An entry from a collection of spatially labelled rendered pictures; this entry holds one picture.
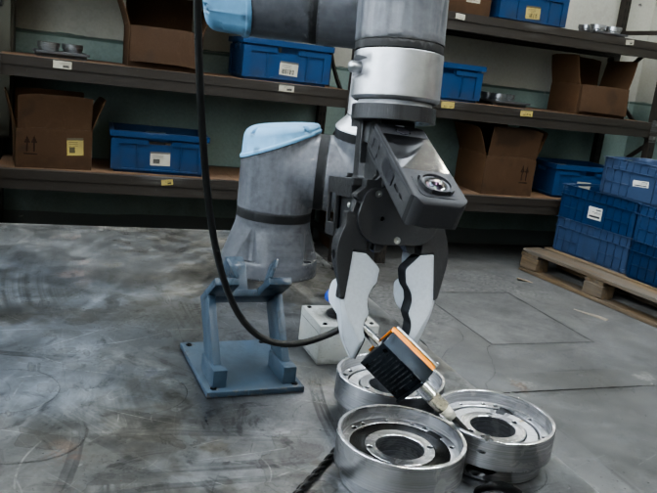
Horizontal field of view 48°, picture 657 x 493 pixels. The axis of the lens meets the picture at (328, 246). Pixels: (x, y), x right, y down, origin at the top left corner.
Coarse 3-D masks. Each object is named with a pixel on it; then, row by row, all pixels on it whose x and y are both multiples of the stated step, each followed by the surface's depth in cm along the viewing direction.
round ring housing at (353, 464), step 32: (352, 416) 63; (384, 416) 65; (416, 416) 65; (352, 448) 57; (384, 448) 62; (416, 448) 62; (448, 448) 61; (352, 480) 57; (384, 480) 55; (416, 480) 55; (448, 480) 57
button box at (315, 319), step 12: (312, 312) 85; (324, 312) 86; (300, 324) 88; (312, 324) 84; (324, 324) 82; (336, 324) 82; (372, 324) 84; (300, 336) 88; (336, 336) 82; (312, 348) 84; (324, 348) 82; (336, 348) 83; (324, 360) 82; (336, 360) 83
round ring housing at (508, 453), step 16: (448, 400) 69; (464, 400) 70; (480, 400) 71; (496, 400) 70; (512, 400) 70; (464, 416) 67; (480, 416) 68; (496, 416) 68; (528, 416) 69; (544, 416) 67; (464, 432) 62; (480, 432) 64; (496, 432) 68; (512, 432) 66; (544, 432) 66; (480, 448) 61; (496, 448) 61; (512, 448) 61; (528, 448) 61; (544, 448) 62; (464, 464) 63; (480, 464) 61; (496, 464) 61; (512, 464) 61; (528, 464) 61; (544, 464) 63; (496, 480) 62; (512, 480) 62
